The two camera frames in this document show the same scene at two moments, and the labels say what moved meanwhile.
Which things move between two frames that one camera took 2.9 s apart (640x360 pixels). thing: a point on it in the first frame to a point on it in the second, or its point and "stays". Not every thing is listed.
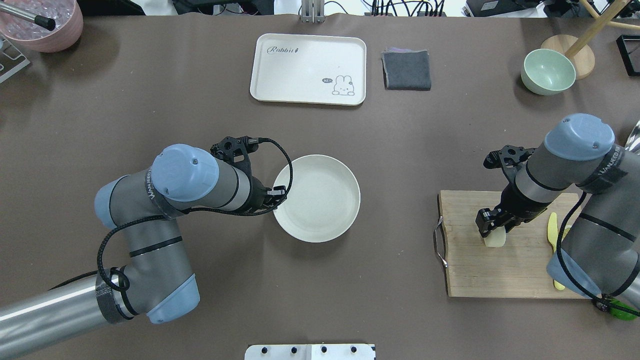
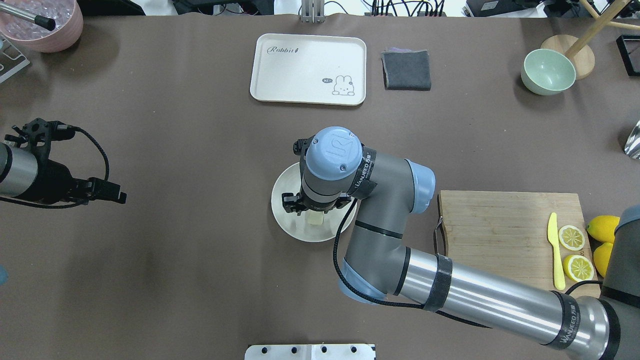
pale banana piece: x=497 y=238 to x=315 y=217
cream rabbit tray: x=309 y=69 stays
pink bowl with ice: x=67 y=14 stays
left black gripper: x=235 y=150 to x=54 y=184
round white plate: x=323 y=201 stays
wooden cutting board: x=517 y=269 stays
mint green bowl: x=545 y=72 stays
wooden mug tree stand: x=578 y=50 stays
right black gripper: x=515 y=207 to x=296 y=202
